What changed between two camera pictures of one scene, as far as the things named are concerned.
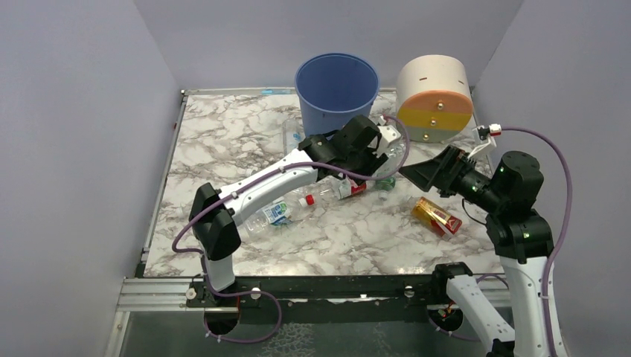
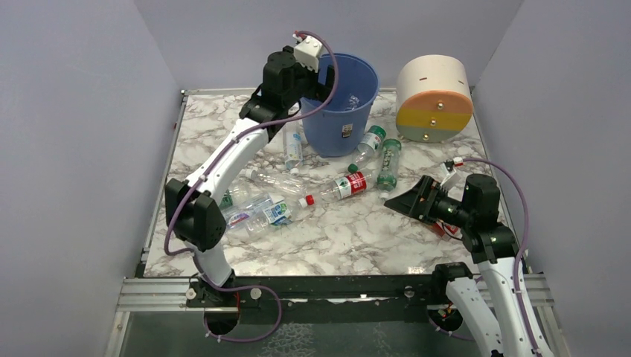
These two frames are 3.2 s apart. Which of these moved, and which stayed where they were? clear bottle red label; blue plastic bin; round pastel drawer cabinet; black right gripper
Moved: black right gripper
Stayed: round pastel drawer cabinet; clear bottle red label; blue plastic bin
